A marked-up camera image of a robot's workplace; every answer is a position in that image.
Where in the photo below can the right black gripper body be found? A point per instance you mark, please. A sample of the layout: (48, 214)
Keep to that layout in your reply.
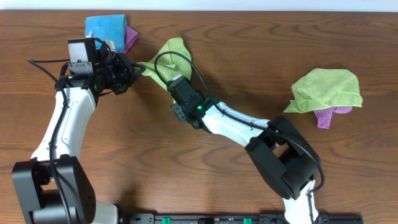
(173, 84)

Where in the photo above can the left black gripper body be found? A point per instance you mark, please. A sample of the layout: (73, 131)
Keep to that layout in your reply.
(127, 72)

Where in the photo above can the green cloth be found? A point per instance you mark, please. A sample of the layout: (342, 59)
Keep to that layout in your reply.
(169, 65)
(325, 88)

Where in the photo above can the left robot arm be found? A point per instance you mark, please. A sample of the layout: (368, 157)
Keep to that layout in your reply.
(52, 186)

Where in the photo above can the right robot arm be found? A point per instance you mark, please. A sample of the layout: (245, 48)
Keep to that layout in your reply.
(284, 159)

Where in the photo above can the folded purple cloth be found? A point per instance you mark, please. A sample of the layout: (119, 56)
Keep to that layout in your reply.
(131, 36)

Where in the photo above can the folded blue cloth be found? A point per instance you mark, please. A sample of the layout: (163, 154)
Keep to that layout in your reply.
(110, 27)

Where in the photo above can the crumpled green cloth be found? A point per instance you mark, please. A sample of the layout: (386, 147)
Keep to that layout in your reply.
(325, 88)

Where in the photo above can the crumpled purple cloth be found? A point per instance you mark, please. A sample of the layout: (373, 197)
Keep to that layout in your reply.
(324, 116)

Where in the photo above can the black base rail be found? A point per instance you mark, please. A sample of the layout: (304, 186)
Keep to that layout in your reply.
(267, 218)

